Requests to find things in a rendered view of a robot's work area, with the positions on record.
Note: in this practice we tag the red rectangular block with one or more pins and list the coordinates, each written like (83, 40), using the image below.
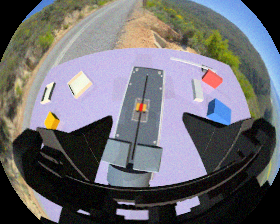
(211, 79)

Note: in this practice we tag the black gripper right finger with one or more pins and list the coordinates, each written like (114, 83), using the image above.
(214, 140)

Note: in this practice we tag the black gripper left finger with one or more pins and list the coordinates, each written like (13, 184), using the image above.
(83, 147)

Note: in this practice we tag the blue rectangular block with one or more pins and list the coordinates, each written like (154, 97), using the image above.
(219, 112)

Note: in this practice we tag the yellow square block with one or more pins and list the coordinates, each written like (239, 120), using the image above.
(52, 121)

